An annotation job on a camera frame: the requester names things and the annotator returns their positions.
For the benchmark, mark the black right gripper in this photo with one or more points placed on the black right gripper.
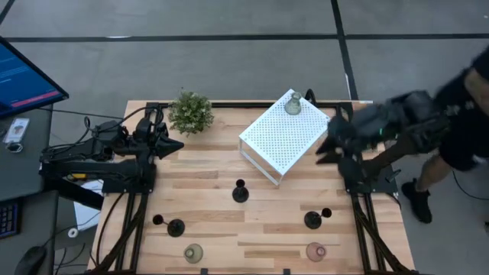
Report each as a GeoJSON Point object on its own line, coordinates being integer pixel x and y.
{"type": "Point", "coordinates": [345, 133]}

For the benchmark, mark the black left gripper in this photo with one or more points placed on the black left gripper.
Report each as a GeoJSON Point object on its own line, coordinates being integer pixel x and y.
{"type": "Point", "coordinates": [147, 143]}

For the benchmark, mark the short black candlestick holder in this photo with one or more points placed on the short black candlestick holder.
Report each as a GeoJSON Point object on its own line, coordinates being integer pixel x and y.
{"type": "Point", "coordinates": [313, 220]}

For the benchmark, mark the pink glass candle holder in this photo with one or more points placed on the pink glass candle holder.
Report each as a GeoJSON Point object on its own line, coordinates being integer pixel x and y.
{"type": "Point", "coordinates": [314, 254]}

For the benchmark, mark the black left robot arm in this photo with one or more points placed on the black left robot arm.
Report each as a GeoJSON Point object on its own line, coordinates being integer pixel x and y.
{"type": "Point", "coordinates": [95, 168]}

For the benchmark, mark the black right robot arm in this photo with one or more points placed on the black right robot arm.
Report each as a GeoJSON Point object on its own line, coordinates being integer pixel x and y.
{"type": "Point", "coordinates": [405, 114]}

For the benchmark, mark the green potted plant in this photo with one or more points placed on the green potted plant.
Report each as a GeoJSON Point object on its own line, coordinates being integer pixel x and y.
{"type": "Point", "coordinates": [191, 112]}

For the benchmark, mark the white perforated metal shelf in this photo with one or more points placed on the white perforated metal shelf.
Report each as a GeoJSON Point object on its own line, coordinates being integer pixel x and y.
{"type": "Point", "coordinates": [279, 141]}

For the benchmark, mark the medium black candlestick holder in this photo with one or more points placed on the medium black candlestick holder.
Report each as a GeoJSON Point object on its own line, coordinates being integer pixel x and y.
{"type": "Point", "coordinates": [176, 228]}

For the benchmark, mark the tall black candlestick holder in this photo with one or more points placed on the tall black candlestick holder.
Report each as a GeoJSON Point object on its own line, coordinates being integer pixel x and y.
{"type": "Point", "coordinates": [240, 195]}

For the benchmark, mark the white paper sheet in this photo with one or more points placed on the white paper sheet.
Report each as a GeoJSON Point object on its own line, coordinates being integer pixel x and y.
{"type": "Point", "coordinates": [86, 217]}

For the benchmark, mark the white tape roll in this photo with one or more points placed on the white tape roll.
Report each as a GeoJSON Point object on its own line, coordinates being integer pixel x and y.
{"type": "Point", "coordinates": [68, 232]}

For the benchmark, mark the person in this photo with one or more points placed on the person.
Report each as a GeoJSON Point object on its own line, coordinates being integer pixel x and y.
{"type": "Point", "coordinates": [466, 130]}

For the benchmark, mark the grey desk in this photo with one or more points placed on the grey desk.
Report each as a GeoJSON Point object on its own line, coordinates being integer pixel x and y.
{"type": "Point", "coordinates": [23, 172]}

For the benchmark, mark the white badge card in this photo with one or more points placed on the white badge card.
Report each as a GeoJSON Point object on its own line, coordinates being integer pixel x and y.
{"type": "Point", "coordinates": [17, 129]}

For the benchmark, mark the computer monitor with blue screen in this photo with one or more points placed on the computer monitor with blue screen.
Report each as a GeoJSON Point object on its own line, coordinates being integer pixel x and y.
{"type": "Point", "coordinates": [23, 80]}

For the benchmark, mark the backlit black keyboard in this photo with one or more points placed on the backlit black keyboard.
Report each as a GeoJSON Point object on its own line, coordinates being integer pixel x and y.
{"type": "Point", "coordinates": [8, 219]}

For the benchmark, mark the black computer mouse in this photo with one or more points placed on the black computer mouse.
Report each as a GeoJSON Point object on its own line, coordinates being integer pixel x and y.
{"type": "Point", "coordinates": [30, 261]}

